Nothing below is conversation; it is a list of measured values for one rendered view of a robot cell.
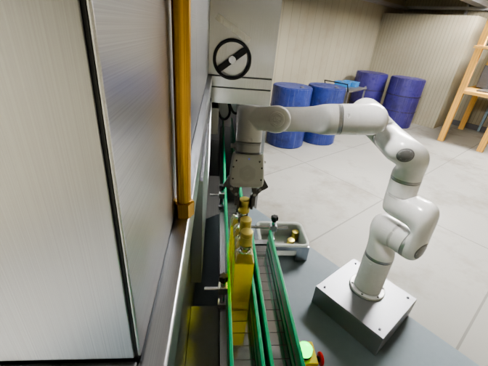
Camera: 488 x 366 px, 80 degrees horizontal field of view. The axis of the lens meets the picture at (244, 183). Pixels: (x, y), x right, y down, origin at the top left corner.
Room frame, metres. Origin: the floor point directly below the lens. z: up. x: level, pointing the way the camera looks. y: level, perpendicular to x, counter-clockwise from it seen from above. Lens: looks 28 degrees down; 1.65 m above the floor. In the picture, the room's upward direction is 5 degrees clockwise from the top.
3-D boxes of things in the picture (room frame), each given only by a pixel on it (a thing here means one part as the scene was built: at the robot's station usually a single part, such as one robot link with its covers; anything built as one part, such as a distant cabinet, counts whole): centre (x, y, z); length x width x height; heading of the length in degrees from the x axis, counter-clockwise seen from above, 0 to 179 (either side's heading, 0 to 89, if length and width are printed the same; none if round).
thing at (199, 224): (1.06, 0.17, 1.15); 0.90 x 0.03 x 0.34; 7
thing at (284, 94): (4.85, -0.91, 0.47); 1.28 x 0.79 x 0.94; 131
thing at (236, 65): (1.74, 0.13, 1.49); 0.21 x 0.05 x 0.21; 97
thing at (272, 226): (0.95, -0.11, 0.95); 0.17 x 0.03 x 0.12; 97
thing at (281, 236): (1.07, -0.19, 0.80); 0.22 x 0.17 x 0.09; 97
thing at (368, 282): (0.81, -0.50, 0.91); 0.16 x 0.13 x 0.15; 142
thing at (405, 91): (6.86, -2.96, 0.51); 1.43 x 0.85 x 1.03; 42
